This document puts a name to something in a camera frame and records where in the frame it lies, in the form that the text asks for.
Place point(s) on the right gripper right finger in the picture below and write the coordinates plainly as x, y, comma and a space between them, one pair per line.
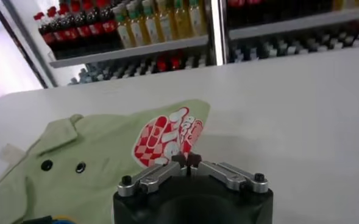
228, 176

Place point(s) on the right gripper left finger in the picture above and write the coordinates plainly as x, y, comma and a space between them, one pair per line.
154, 178

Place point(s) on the light green polo shirt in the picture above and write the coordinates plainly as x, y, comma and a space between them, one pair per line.
90, 152

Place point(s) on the red cap cola bottle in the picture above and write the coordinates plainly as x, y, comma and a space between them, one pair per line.
161, 64
109, 26
84, 31
175, 62
61, 36
72, 33
48, 39
96, 29

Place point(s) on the grey metal shelving unit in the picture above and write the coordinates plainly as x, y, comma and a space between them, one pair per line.
130, 51
289, 22

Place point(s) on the yellow juice bottle green label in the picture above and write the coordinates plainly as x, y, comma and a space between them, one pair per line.
138, 30
125, 33
197, 19
152, 29
166, 26
182, 21

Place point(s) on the black window frame post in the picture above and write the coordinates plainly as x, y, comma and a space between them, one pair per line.
17, 42

